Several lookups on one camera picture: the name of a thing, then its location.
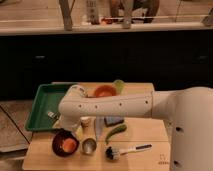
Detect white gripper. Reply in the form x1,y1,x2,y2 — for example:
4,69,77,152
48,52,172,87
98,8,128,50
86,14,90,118
59,115,80,132

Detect orange apple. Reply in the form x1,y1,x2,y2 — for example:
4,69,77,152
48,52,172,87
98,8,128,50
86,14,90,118
62,138,77,153

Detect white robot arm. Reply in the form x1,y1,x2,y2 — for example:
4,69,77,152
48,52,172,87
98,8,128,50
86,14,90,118
58,85,213,171

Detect dark purple bowl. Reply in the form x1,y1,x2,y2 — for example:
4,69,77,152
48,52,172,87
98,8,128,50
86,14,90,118
52,130,79,157

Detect orange bowl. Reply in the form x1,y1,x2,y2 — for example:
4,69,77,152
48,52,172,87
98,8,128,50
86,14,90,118
93,85,117,97

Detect green plastic tray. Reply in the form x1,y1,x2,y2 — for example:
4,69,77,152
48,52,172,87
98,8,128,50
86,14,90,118
25,83,72,132

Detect small metal cup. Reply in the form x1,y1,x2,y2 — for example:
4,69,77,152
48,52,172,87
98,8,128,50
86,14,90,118
82,138,97,155

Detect blue sponge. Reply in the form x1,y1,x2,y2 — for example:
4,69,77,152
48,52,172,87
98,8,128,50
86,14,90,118
104,117,124,127

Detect black dish brush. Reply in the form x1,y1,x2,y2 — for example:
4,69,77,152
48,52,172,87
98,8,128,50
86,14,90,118
105,144,152,160

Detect green chili pepper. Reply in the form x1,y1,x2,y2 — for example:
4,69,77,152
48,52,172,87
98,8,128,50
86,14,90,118
105,124,127,144

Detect green plastic cup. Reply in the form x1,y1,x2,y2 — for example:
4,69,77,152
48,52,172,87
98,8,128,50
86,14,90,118
113,79,125,94

